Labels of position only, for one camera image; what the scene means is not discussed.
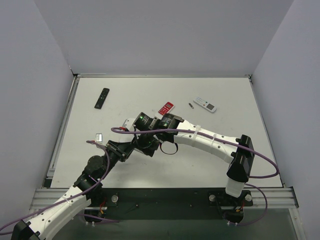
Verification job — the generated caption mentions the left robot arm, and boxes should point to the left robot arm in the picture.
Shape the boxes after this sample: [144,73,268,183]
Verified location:
[10,140,135,240]

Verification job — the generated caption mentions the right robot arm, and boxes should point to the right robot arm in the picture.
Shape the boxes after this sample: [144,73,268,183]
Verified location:
[129,112,255,198]

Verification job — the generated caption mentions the red and white remote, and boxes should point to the red and white remote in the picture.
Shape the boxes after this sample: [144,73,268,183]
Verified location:
[158,101,175,116]

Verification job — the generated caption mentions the black slim remote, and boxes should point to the black slim remote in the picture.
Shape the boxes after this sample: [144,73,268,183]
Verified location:
[94,88,110,110]

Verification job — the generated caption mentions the white remote with orange button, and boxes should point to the white remote with orange button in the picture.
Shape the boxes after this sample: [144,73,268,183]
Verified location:
[193,97,216,113]

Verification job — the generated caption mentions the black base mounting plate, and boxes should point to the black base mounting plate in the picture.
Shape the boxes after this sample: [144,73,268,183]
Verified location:
[82,187,255,221]

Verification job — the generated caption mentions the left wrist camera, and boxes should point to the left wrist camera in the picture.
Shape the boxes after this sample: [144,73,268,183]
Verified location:
[94,133,103,144]

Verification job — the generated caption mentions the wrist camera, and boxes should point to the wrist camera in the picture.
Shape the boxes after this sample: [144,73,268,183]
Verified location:
[122,118,136,132]
[94,133,103,144]

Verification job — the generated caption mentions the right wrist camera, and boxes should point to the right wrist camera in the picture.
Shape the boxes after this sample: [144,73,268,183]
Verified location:
[122,118,136,132]

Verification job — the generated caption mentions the aluminium frame rail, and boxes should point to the aluminium frame rail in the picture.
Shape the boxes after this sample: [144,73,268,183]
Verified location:
[250,188,299,209]

